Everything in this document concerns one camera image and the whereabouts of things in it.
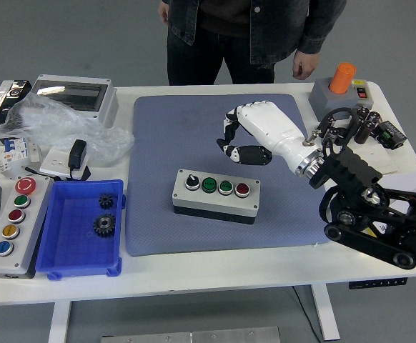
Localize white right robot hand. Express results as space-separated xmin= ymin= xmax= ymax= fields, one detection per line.
xmin=216 ymin=100 xmax=315 ymax=172

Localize person's left hand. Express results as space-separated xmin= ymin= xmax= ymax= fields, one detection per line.
xmin=292 ymin=49 xmax=325 ymax=80

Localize person's right hand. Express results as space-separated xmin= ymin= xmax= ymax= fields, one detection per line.
xmin=157 ymin=1 xmax=170 ymax=25

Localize grey four-button control box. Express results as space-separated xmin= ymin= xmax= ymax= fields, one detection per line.
xmin=172 ymin=169 xmax=262 ymax=225

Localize grey five-button control box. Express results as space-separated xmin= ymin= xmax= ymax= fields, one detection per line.
xmin=0 ymin=175 xmax=54 ymax=279

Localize orange cylinder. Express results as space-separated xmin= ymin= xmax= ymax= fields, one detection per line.
xmin=328 ymin=62 xmax=357 ymax=94

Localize grey block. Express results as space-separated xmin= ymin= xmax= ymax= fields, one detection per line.
xmin=308 ymin=77 xmax=361 ymax=121

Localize person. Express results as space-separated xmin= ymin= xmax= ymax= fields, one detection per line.
xmin=157 ymin=0 xmax=348 ymax=86

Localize black module green terminals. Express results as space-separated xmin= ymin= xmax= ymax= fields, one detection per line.
xmin=375 ymin=120 xmax=408 ymax=150

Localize grey-blue mat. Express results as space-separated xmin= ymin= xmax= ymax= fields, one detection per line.
xmin=124 ymin=93 xmax=331 ymax=257

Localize grey distribution box clear cover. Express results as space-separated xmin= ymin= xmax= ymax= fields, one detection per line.
xmin=27 ymin=74 xmax=119 ymax=129

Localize yellow white cardboard box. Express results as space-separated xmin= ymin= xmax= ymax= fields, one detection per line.
xmin=363 ymin=170 xmax=416 ymax=239

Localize clear plastic bag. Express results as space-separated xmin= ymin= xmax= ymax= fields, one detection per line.
xmin=0 ymin=94 xmax=136 ymax=167

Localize black table height controller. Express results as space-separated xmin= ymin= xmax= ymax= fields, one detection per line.
xmin=349 ymin=277 xmax=408 ymax=289

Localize large black gear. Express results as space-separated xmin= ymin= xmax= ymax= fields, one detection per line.
xmin=92 ymin=213 xmax=118 ymax=237

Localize white table leg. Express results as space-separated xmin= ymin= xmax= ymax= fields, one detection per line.
xmin=47 ymin=302 xmax=72 ymax=343
xmin=309 ymin=284 xmax=341 ymax=341

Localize white blue circuit breaker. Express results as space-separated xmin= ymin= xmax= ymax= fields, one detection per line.
xmin=0 ymin=136 xmax=41 ymax=179

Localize grey metal plate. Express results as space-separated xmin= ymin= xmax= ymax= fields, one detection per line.
xmin=100 ymin=326 xmax=281 ymax=343

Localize blue plastic bin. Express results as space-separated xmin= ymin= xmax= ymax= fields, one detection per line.
xmin=35 ymin=179 xmax=127 ymax=282

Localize white switch red black buttons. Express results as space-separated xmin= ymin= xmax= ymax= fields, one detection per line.
xmin=350 ymin=79 xmax=375 ymax=110

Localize white wall switch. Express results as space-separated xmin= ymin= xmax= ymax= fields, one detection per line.
xmin=357 ymin=145 xmax=397 ymax=176

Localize black power adapter with cord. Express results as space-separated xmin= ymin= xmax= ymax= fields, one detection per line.
xmin=22 ymin=139 xmax=91 ymax=182

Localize black cable under table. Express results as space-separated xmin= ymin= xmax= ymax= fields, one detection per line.
xmin=292 ymin=285 xmax=324 ymax=343

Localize white wall socket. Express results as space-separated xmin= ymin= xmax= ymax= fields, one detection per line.
xmin=39 ymin=146 xmax=91 ymax=179

